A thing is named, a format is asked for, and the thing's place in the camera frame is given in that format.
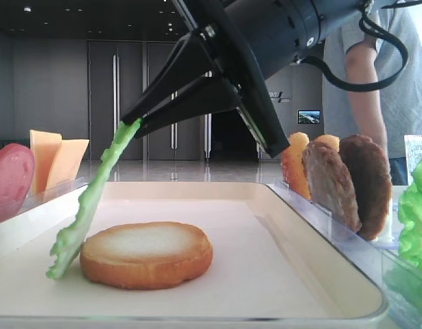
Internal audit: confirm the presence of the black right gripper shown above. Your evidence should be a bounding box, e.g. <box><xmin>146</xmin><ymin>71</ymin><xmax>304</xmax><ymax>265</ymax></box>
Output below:
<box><xmin>121</xmin><ymin>1</ymin><xmax>325</xmax><ymax>157</ymax></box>

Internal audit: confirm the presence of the green lettuce leaf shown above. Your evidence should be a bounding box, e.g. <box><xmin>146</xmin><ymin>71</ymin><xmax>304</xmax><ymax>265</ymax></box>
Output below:
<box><xmin>46</xmin><ymin>118</ymin><xmax>142</xmax><ymax>280</ymax></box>
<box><xmin>398</xmin><ymin>160</ymin><xmax>422</xmax><ymax>271</ymax></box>

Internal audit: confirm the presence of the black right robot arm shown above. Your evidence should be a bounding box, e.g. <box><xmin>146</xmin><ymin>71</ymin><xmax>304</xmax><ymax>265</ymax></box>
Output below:
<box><xmin>122</xmin><ymin>1</ymin><xmax>408</xmax><ymax>157</ymax></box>

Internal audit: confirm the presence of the right orange cheese slice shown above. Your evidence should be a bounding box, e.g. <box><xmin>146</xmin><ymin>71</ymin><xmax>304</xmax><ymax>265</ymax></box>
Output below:
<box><xmin>45</xmin><ymin>139</ymin><xmax>89</xmax><ymax>190</ymax></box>

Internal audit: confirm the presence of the orange cheese slice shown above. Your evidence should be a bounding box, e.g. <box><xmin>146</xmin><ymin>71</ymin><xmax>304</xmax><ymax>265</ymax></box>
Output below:
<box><xmin>30</xmin><ymin>130</ymin><xmax>62</xmax><ymax>195</ymax></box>
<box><xmin>45</xmin><ymin>139</ymin><xmax>89</xmax><ymax>190</ymax></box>

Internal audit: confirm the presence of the left orange cheese slice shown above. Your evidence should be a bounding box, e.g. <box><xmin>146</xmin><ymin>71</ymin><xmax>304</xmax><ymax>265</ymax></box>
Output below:
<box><xmin>30</xmin><ymin>130</ymin><xmax>62</xmax><ymax>195</ymax></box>

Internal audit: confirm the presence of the right dark meat patty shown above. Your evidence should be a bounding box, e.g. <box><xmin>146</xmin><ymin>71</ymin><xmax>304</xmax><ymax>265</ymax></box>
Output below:
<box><xmin>339</xmin><ymin>134</ymin><xmax>392</xmax><ymax>241</ymax></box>

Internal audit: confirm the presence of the round toasted bread slice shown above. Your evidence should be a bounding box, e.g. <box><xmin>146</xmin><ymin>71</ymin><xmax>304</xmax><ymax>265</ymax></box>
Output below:
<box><xmin>80</xmin><ymin>221</ymin><xmax>213</xmax><ymax>290</ymax></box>

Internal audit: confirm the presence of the right red tomato slice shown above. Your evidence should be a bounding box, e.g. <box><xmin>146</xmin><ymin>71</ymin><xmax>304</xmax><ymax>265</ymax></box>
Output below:
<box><xmin>0</xmin><ymin>143</ymin><xmax>35</xmax><ymax>223</ymax></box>

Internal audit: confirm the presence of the left golden bun half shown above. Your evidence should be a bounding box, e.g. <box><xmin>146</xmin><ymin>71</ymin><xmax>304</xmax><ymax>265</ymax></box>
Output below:
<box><xmin>281</xmin><ymin>132</ymin><xmax>311</xmax><ymax>200</ymax></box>

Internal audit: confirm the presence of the golden bun half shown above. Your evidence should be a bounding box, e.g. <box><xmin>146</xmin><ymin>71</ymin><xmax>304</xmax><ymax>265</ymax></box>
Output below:
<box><xmin>315</xmin><ymin>134</ymin><xmax>340</xmax><ymax>152</ymax></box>
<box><xmin>281</xmin><ymin>132</ymin><xmax>311</xmax><ymax>200</ymax></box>

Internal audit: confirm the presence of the right golden bun half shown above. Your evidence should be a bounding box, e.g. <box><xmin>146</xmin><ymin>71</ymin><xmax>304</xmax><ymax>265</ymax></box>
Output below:
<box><xmin>315</xmin><ymin>134</ymin><xmax>340</xmax><ymax>152</ymax></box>

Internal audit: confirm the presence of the person in grey shirt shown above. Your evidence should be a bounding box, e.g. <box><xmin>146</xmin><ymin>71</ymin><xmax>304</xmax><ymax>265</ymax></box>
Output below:
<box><xmin>322</xmin><ymin>6</ymin><xmax>422</xmax><ymax>186</ymax></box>

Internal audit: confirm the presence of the cream rectangular metal tray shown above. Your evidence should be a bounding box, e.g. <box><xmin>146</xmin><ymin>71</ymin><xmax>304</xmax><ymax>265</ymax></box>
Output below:
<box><xmin>0</xmin><ymin>182</ymin><xmax>389</xmax><ymax>328</ymax></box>

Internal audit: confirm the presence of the white paper packet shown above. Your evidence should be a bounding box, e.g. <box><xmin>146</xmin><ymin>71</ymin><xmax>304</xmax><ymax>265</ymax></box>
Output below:
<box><xmin>404</xmin><ymin>134</ymin><xmax>422</xmax><ymax>185</ymax></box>

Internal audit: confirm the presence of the clear patty holder strip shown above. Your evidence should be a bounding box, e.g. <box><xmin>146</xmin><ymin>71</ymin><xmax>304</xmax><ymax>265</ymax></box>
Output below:
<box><xmin>371</xmin><ymin>203</ymin><xmax>403</xmax><ymax>250</ymax></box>

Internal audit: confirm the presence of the wall display screen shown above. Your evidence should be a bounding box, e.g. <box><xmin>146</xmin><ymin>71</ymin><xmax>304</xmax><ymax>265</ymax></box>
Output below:
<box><xmin>297</xmin><ymin>110</ymin><xmax>321</xmax><ymax>124</ymax></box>

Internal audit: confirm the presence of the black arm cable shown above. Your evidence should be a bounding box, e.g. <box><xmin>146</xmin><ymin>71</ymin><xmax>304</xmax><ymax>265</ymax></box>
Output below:
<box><xmin>301</xmin><ymin>15</ymin><xmax>409</xmax><ymax>93</ymax></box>

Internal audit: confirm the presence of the clear left long rail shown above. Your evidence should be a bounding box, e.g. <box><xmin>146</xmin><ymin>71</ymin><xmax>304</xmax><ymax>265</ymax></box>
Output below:
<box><xmin>0</xmin><ymin>178</ymin><xmax>88</xmax><ymax>223</ymax></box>

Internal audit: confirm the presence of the clear long rail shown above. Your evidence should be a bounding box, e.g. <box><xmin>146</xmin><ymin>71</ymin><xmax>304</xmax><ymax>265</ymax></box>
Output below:
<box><xmin>271</xmin><ymin>179</ymin><xmax>422</xmax><ymax>328</ymax></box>
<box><xmin>0</xmin><ymin>178</ymin><xmax>88</xmax><ymax>223</ymax></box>

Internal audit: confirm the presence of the clear right long rail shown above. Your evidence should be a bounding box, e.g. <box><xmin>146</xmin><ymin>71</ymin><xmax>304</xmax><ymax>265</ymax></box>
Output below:
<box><xmin>271</xmin><ymin>179</ymin><xmax>422</xmax><ymax>328</ymax></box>

